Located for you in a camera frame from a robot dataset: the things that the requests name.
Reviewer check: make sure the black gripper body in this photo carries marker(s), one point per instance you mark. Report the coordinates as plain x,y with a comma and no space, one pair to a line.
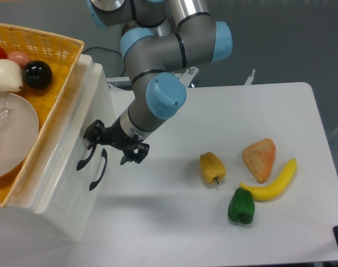
116,137

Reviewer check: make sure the yellow toy bell pepper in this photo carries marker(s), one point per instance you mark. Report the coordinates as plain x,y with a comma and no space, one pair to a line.
212,168

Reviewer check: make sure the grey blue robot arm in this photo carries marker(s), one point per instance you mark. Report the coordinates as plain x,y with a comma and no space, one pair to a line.
159,97

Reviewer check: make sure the black toy ball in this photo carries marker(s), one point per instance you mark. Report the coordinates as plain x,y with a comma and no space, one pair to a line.
37,74

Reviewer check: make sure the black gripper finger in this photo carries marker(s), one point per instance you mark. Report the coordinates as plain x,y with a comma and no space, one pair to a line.
136,155
94,133

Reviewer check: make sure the yellow toy banana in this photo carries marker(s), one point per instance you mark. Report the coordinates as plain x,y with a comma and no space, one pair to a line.
277,187

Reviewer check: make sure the white drawer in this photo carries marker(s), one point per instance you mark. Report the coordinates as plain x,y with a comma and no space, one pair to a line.
95,97
66,202

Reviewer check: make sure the pink toy fruit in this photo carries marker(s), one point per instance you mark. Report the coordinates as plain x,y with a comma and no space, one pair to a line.
19,57

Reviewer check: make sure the yellow woven basket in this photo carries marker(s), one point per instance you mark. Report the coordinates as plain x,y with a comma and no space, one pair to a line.
54,57

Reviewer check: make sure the white drawer cabinet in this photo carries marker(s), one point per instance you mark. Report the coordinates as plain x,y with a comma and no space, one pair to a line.
19,212

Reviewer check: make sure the orange toy fruit slice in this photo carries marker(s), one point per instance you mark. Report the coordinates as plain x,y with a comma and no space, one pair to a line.
259,158

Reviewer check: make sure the green toy bell pepper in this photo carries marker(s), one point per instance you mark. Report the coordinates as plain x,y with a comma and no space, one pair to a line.
241,207

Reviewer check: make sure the white toy onion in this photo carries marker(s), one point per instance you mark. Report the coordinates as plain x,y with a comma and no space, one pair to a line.
10,76

